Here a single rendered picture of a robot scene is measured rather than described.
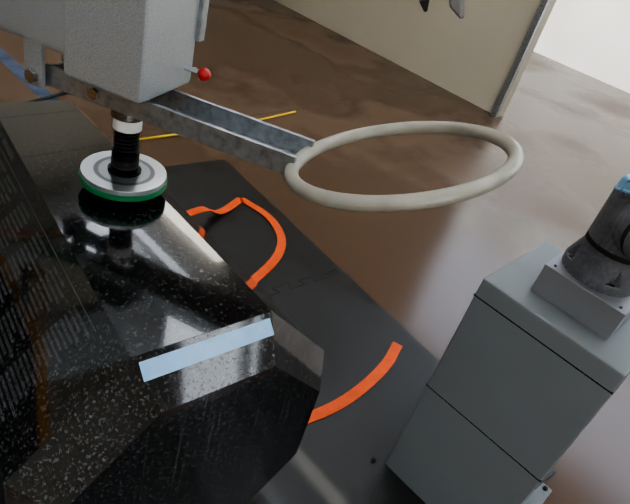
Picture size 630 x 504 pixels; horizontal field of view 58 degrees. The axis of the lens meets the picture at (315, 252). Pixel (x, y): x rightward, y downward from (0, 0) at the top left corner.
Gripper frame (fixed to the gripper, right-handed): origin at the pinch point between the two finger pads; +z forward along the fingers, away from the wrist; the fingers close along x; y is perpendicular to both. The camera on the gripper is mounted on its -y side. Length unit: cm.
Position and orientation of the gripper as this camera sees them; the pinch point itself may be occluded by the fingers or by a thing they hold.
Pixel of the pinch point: (437, 16)
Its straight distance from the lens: 94.8
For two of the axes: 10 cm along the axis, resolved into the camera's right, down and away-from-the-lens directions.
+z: 1.2, 8.8, 4.6
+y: 9.8, -1.9, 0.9
